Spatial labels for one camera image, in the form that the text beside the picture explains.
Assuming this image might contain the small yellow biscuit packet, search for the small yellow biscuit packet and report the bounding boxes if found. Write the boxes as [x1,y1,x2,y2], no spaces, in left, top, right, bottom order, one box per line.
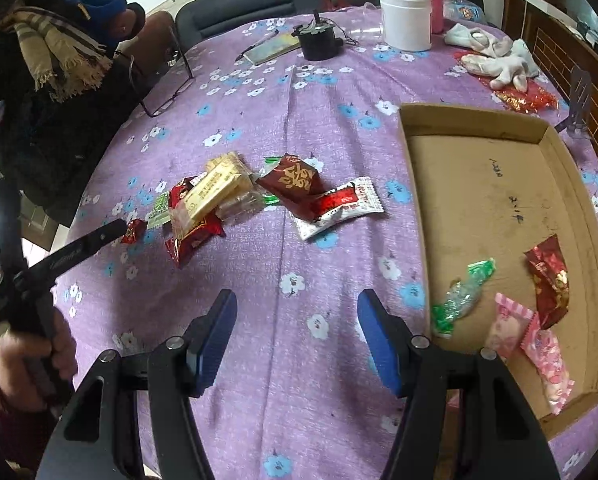
[205,151,245,173]

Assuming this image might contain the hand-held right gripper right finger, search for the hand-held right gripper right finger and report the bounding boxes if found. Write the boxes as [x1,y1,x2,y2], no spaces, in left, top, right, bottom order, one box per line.
[357,288,562,480]

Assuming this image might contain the white cotton glove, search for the white cotton glove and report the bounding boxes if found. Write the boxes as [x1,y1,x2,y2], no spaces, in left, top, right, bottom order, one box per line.
[462,40,540,92]
[444,22,512,58]

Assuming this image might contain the yellow-green notebook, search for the yellow-green notebook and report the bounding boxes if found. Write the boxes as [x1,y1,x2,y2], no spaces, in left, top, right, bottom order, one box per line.
[242,34,302,66]

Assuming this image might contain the white plastic jar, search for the white plastic jar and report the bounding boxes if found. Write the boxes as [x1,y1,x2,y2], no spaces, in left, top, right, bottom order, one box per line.
[380,0,433,52]

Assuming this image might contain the green and white small packet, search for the green and white small packet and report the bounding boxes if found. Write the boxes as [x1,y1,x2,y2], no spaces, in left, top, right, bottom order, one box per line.
[145,191,172,231]

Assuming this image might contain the clear plastic cup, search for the clear plastic cup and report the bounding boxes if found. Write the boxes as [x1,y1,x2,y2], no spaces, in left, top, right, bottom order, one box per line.
[346,4,386,46]

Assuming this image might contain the black round container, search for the black round container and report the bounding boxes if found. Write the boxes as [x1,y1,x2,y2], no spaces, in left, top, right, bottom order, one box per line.
[292,10,344,61]

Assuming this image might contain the brown upholstered chair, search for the brown upholstered chair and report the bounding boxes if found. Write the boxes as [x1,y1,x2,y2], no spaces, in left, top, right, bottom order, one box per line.
[129,10,177,86]

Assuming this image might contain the small red candy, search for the small red candy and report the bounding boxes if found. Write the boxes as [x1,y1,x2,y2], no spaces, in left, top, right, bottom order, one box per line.
[120,218,148,246]

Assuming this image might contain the blue knit hat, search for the blue knit hat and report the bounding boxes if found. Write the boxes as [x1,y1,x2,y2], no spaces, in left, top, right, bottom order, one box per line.
[69,0,136,43]

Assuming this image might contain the purple floral tablecloth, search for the purple floral tablecloth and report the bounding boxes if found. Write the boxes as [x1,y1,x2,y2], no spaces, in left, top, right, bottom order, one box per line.
[39,7,598,480]

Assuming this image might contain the person's left hand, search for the person's left hand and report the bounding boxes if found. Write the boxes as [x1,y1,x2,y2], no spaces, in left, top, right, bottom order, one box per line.
[0,305,80,411]

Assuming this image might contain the beige plaid scarf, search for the beige plaid scarf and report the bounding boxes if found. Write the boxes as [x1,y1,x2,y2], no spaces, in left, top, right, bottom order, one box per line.
[0,6,114,103]

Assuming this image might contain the green wrapped candy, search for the green wrapped candy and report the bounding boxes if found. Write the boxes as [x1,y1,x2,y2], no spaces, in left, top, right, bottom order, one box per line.
[430,257,496,341]

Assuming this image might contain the black leather sofa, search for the black leather sofa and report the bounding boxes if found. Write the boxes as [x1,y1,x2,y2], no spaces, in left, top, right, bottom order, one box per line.
[175,0,485,41]

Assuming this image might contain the white and red snack packet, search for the white and red snack packet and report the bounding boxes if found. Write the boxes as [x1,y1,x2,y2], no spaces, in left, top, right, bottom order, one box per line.
[289,176,385,241]

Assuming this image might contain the red cartoon snack packet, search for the red cartoon snack packet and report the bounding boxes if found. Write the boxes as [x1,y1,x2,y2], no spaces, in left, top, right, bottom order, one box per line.
[164,176,226,269]

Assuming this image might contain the long yellow biscuit packet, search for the long yellow biscuit packet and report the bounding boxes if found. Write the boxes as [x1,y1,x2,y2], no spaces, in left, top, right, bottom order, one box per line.
[168,157,252,236]

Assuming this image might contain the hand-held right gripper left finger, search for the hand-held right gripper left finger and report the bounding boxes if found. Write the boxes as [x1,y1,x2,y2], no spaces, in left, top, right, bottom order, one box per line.
[36,288,238,480]

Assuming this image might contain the dark-framed eyeglasses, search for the dark-framed eyeglasses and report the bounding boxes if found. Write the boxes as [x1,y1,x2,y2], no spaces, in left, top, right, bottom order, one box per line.
[116,25,196,118]

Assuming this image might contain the pink candy packet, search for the pink candy packet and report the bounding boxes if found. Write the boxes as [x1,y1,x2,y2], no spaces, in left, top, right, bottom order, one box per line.
[484,292,540,361]
[520,327,576,416]

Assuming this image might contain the red gold foil packet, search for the red gold foil packet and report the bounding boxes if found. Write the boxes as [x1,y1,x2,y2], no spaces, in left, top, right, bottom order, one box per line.
[492,82,560,113]

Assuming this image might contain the maroon packet with gold character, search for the maroon packet with gold character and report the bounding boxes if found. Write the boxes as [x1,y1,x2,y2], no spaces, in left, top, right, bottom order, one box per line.
[255,152,327,222]

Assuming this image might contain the clear green-edged candy packet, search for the clear green-edged candy packet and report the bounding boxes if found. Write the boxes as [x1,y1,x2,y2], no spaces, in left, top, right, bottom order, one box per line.
[218,189,266,221]

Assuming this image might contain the dark pen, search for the dark pen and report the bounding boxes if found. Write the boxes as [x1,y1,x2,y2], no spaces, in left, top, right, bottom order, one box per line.
[235,30,280,61]

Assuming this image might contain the wooden display cabinet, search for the wooden display cabinet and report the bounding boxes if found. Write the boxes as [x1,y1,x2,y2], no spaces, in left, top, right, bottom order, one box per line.
[502,0,598,161]

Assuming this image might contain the clear printed plastic bag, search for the clear printed plastic bag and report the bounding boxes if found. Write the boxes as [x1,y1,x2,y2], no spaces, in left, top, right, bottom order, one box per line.
[444,0,486,24]

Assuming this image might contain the shallow cardboard box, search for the shallow cardboard box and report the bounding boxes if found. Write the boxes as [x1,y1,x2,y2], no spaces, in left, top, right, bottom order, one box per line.
[398,102,598,441]

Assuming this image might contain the dark red foil packet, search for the dark red foil packet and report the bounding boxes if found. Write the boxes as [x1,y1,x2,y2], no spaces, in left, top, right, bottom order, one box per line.
[523,234,571,330]

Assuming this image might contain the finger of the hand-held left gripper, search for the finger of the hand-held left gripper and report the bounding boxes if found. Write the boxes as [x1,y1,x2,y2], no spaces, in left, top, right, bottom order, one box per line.
[0,172,30,283]
[26,218,128,291]

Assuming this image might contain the metal phone stand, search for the metal phone stand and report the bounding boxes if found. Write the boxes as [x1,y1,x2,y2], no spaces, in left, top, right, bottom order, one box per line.
[554,65,592,136]

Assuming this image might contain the person's left forearm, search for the person's left forearm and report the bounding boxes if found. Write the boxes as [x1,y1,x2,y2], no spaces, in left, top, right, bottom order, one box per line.
[0,370,60,471]

